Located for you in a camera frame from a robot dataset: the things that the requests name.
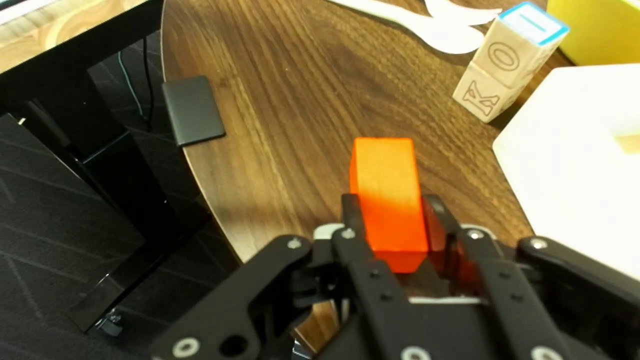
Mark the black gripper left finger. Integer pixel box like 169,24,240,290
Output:
331,194,428,360

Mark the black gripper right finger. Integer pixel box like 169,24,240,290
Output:
425,194,534,360

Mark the orange wooden block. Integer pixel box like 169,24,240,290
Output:
348,137,430,273

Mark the alphabet wooden block stack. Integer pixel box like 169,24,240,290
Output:
452,1,571,122

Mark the white wooden box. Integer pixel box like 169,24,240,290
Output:
492,63,640,278

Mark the white plastic spoon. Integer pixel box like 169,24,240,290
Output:
333,0,500,54

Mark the yellow bowl with beads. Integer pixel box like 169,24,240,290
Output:
547,0,640,63

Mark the black square coaster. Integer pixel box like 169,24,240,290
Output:
162,76,227,146

